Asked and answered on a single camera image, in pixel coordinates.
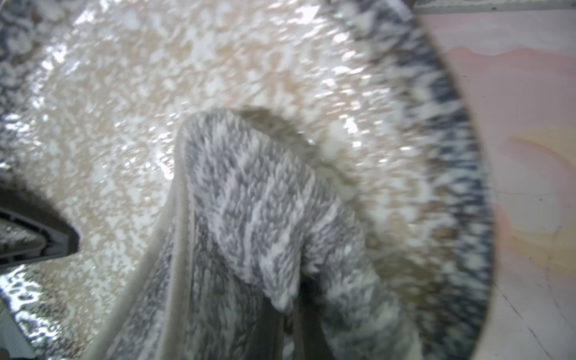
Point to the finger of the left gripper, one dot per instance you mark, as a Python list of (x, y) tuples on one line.
[(32, 231)]

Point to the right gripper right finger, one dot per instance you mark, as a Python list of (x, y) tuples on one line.
[(309, 338)]

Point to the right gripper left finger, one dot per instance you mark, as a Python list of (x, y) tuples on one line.
[(267, 339)]

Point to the speckled silver plate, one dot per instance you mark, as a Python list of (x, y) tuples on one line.
[(93, 92)]

